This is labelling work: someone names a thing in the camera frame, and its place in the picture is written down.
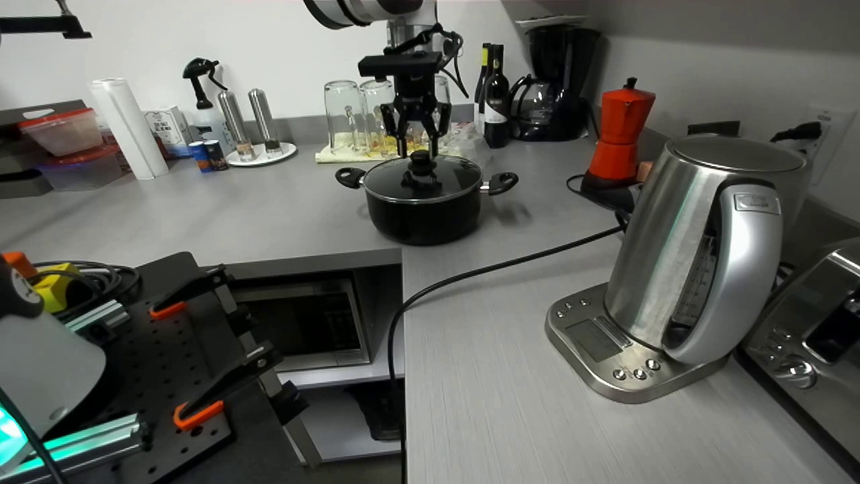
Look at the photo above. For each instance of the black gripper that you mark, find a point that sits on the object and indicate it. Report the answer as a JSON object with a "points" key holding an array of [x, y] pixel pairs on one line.
{"points": [[417, 95]]}

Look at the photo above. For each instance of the glass lid with black knob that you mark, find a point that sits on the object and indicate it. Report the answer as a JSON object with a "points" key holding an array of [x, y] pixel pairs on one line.
{"points": [[446, 178]]}

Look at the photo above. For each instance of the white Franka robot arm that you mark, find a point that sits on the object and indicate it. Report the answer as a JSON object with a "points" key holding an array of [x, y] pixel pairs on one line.
{"points": [[359, 10]]}

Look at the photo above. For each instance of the black cooking pot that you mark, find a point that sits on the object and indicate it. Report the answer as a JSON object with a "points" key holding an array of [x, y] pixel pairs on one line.
{"points": [[419, 220]]}

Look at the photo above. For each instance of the red moka pot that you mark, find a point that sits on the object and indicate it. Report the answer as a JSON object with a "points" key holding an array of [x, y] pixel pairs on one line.
{"points": [[620, 124]]}

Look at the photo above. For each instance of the large clear glass mug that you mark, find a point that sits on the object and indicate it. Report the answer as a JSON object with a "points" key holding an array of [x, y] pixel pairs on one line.
{"points": [[374, 111], [343, 111]]}

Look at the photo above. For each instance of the dark wine bottle yellow cap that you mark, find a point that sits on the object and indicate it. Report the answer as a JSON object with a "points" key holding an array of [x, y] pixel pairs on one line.
{"points": [[493, 98]]}

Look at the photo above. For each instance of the printed white dish towel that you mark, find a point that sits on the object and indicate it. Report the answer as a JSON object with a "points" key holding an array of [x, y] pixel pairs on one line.
{"points": [[339, 155]]}

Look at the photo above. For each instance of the black coffee maker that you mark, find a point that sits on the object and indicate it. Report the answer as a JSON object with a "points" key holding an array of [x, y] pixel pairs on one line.
{"points": [[560, 85]]}

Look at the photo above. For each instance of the white round plate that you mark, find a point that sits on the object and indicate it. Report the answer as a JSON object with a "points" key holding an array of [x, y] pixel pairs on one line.
{"points": [[263, 157]]}

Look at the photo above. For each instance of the spray bottle black trigger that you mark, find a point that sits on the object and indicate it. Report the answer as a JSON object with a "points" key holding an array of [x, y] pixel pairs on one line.
{"points": [[206, 103]]}

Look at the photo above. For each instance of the steel kettle base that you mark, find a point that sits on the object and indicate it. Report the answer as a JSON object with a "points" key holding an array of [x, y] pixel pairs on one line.
{"points": [[593, 346]]}

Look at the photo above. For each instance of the stainless steel electric kettle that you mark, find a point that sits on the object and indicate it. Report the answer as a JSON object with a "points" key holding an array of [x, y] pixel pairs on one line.
{"points": [[681, 244]]}

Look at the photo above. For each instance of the black clamp orange grip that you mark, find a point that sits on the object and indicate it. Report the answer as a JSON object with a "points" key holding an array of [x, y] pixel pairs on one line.
{"points": [[183, 298], [231, 385]]}

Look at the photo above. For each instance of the red lidded plastic container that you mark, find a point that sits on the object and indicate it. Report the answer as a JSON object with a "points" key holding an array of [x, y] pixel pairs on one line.
{"points": [[71, 135]]}

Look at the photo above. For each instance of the black perforated mounting board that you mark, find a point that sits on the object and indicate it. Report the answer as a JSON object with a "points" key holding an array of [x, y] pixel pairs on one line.
{"points": [[163, 379]]}

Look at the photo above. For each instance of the yellow tool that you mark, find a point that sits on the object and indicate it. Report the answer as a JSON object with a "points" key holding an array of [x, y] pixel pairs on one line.
{"points": [[54, 286]]}

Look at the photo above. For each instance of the gray rounded cover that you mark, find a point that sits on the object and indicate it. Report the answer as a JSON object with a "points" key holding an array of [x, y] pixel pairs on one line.
{"points": [[44, 366]]}

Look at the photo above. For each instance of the stainless steel toaster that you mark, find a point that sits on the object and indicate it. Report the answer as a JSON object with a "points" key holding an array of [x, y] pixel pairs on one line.
{"points": [[808, 360]]}

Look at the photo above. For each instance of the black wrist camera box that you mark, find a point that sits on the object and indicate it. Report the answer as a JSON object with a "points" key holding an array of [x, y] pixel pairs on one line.
{"points": [[405, 65]]}

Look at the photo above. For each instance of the black overhead bracket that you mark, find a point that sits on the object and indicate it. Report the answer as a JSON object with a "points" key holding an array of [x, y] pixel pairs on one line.
{"points": [[44, 28]]}

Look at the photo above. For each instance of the white wall outlet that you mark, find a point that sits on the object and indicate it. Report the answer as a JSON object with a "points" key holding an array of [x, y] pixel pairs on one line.
{"points": [[829, 131]]}

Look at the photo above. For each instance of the teal aluminium rail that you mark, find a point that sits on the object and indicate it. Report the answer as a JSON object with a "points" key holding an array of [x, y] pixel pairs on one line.
{"points": [[81, 446]]}

